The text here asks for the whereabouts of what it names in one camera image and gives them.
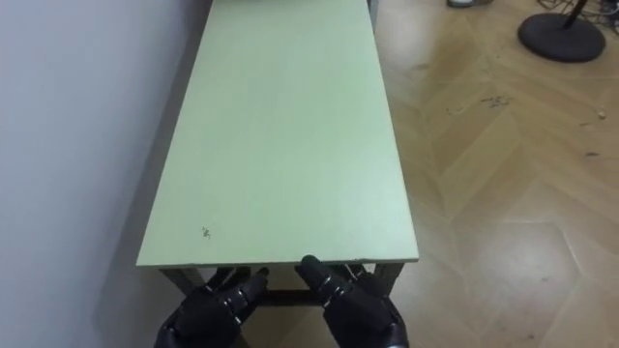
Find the black round stand base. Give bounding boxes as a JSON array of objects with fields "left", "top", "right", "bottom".
[{"left": 516, "top": 0, "right": 607, "bottom": 64}]

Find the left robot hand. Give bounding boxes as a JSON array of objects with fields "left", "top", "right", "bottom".
[{"left": 153, "top": 266, "right": 270, "bottom": 348}]

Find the grey round object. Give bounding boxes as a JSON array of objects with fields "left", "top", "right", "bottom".
[{"left": 446, "top": 0, "right": 494, "bottom": 9}]

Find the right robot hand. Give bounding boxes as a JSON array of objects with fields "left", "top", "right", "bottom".
[{"left": 294, "top": 254, "right": 410, "bottom": 348}]

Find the light green desk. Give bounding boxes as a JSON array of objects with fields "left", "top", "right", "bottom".
[{"left": 135, "top": 0, "right": 420, "bottom": 307}]

